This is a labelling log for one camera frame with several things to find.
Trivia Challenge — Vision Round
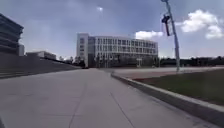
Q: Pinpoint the white multi-storey building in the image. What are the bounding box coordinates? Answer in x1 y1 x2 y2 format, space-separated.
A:
76 32 160 69

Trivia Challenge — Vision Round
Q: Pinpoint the grey concrete slab pavement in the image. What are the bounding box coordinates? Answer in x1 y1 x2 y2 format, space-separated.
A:
0 68 221 128

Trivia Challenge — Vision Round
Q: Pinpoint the grey pole with sign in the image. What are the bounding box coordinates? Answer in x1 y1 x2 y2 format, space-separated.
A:
160 0 182 73

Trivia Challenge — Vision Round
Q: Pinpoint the grey concrete kerb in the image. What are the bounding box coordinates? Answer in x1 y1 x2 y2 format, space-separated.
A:
110 71 224 128

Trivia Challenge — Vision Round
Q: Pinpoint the low grey building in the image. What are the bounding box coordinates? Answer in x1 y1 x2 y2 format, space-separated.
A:
25 50 58 61

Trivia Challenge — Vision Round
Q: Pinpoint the grass area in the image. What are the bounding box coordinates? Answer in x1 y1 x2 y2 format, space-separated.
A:
134 68 224 107

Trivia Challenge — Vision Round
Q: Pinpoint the dark stepped embankment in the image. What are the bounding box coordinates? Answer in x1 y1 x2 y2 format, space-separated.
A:
0 52 83 80

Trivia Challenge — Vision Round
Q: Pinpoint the row of trees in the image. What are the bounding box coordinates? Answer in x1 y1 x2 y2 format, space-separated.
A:
159 55 224 68

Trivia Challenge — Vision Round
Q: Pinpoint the dark building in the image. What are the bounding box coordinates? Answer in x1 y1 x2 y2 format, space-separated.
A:
0 13 25 56

